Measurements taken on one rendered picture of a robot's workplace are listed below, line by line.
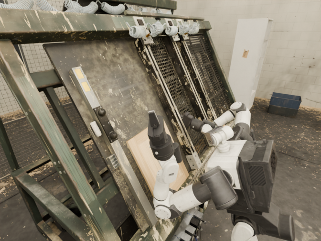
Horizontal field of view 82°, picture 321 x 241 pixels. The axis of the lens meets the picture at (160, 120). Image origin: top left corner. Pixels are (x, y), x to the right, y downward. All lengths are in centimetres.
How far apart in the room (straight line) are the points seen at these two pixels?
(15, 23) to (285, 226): 145
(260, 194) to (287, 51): 527
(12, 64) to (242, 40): 434
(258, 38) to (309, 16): 163
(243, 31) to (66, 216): 443
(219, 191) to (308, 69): 545
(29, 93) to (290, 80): 586
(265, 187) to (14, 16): 123
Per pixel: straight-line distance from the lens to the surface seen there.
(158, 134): 62
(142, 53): 141
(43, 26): 102
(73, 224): 144
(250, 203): 103
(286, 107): 522
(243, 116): 129
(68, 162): 89
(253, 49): 469
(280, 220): 117
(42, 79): 105
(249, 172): 92
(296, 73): 608
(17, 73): 94
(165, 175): 77
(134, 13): 117
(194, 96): 169
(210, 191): 82
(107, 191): 107
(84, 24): 113
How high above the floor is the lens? 190
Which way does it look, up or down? 27 degrees down
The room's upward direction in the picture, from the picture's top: straight up
